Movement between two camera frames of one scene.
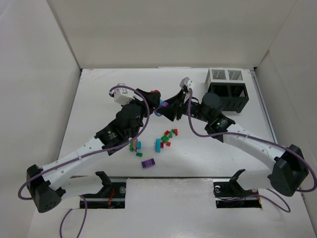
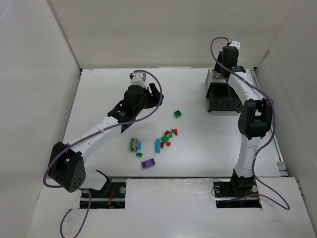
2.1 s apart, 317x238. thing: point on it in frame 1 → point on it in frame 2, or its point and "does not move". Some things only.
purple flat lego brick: [148, 163] does not move
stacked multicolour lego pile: [135, 145] does not move
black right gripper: [180, 106] → [218, 61]
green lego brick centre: [164, 139] does not move
